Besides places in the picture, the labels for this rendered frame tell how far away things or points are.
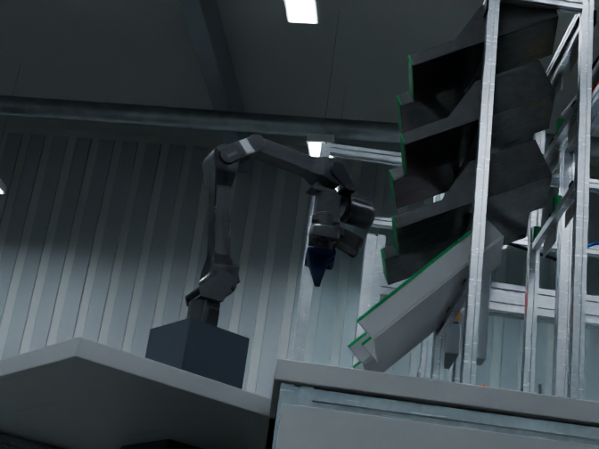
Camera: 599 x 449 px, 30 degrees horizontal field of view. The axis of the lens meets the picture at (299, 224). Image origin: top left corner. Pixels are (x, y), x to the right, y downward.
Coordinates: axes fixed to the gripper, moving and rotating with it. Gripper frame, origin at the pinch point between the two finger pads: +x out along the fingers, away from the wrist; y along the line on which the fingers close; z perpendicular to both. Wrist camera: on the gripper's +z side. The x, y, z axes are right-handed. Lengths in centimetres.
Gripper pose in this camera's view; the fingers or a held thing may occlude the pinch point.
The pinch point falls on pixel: (318, 270)
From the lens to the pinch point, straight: 231.1
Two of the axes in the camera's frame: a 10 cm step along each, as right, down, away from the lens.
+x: -1.2, 9.2, -3.8
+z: 9.9, 1.3, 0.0
